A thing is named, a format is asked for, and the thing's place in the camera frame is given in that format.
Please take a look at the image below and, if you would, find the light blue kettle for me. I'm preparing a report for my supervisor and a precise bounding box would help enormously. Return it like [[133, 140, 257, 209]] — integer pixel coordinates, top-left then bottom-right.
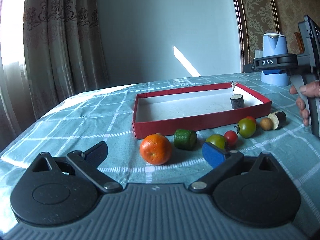
[[261, 33, 289, 87]]

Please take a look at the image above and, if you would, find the orange mandarin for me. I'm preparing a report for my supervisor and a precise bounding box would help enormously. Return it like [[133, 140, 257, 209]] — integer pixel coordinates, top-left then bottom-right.
[[139, 133, 172, 165]]

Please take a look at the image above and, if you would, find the dark eggplant chunk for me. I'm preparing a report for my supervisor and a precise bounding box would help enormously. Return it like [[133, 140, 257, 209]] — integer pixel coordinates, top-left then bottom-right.
[[230, 94, 245, 109]]

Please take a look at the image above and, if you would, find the brown patterned curtain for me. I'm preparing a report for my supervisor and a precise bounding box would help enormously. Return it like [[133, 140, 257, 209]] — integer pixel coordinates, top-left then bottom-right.
[[1, 0, 108, 147]]

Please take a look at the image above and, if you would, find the yellow-green tomato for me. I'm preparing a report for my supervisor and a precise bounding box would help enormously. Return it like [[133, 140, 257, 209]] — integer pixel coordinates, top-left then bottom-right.
[[206, 134, 227, 150]]

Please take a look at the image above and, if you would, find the green tomato with stem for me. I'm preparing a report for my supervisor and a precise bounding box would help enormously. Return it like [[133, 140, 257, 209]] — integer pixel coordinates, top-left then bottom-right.
[[234, 118, 257, 138]]

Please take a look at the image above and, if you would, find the green cucumber chunk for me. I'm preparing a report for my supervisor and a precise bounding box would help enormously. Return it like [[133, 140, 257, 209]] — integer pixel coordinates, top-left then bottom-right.
[[174, 129, 197, 151]]

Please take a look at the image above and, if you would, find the eggplant chunk with white cut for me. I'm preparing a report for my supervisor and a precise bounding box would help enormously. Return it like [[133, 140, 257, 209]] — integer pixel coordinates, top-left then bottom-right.
[[267, 111, 287, 130]]

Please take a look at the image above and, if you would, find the teal checked bed sheet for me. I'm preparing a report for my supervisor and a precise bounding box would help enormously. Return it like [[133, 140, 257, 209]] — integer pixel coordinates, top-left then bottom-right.
[[1, 73, 319, 235]]

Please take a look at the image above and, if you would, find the small red cherry tomato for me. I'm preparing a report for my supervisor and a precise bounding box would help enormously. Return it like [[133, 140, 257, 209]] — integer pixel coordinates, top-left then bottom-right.
[[246, 116, 257, 124]]

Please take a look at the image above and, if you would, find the dark wooden wall trim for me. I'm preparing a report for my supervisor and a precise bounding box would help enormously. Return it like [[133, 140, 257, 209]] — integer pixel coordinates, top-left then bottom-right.
[[233, 0, 250, 73]]

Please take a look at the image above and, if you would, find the small brown longan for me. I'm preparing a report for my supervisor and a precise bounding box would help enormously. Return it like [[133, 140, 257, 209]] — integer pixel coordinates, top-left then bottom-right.
[[259, 118, 273, 131]]

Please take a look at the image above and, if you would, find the red shallow cardboard box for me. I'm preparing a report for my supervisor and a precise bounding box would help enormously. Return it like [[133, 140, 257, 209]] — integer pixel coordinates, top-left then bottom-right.
[[132, 82, 272, 139]]

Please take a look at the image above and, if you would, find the person's right hand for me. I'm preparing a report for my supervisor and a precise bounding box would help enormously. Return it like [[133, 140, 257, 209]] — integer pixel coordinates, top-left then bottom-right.
[[289, 80, 320, 127]]

